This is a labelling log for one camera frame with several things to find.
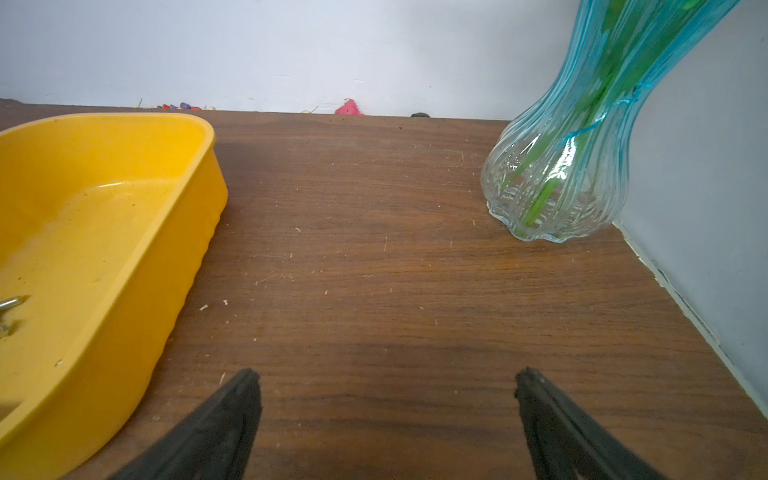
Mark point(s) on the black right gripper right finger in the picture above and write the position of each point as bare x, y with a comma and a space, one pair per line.
565, 442

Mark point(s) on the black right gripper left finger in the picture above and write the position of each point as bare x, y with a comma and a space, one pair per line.
212, 442

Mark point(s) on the yellow plastic storage box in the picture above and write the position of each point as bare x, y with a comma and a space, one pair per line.
105, 220

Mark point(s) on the silver screw in box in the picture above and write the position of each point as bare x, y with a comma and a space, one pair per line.
5, 307

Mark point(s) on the blue glass vase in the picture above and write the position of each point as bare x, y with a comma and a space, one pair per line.
560, 170

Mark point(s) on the pink scrap at wall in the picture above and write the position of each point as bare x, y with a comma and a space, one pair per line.
348, 108

